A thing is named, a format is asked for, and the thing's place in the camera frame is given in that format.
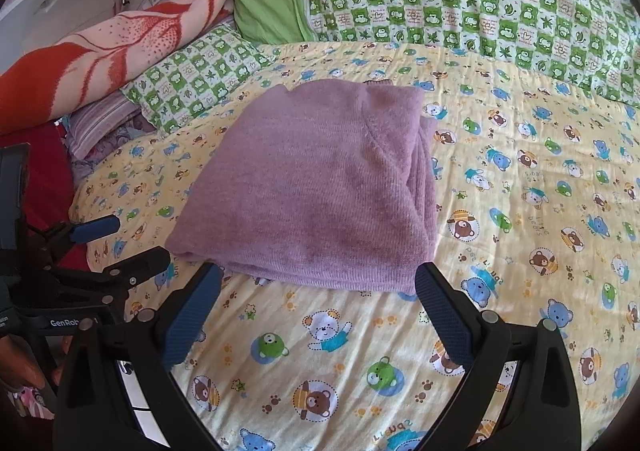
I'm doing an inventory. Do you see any purple knit sweater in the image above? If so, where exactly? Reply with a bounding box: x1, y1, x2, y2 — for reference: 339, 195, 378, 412
165, 78, 441, 297

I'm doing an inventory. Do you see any purple striped cloth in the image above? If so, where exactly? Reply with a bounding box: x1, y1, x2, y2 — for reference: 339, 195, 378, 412
65, 91, 151, 162

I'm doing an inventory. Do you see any person's left hand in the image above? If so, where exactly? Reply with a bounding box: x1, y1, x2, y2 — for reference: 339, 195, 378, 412
0, 336, 47, 393

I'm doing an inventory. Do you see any pink floral cloth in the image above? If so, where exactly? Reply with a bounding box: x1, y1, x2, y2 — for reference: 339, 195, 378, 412
7, 387, 57, 421

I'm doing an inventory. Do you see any yellow bear print bed sheet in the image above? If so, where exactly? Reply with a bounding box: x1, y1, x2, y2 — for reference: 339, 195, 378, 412
70, 41, 640, 451

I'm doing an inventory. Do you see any green checked pillow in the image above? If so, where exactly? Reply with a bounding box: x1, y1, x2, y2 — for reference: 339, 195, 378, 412
120, 25, 276, 139

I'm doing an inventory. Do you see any bright red cloth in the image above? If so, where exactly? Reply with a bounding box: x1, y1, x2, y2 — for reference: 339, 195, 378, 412
0, 121, 101, 277

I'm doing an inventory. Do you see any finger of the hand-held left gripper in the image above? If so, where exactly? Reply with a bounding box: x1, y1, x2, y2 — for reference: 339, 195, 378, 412
30, 214, 121, 252
50, 246, 171, 303

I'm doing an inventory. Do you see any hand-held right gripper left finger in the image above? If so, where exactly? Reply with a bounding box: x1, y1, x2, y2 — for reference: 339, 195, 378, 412
52, 262, 223, 451

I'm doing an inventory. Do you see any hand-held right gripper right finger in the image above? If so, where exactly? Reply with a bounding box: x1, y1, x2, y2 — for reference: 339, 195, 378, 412
414, 262, 583, 451

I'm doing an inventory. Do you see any red and white blanket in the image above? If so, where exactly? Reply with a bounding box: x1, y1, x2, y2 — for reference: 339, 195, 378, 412
0, 0, 236, 134

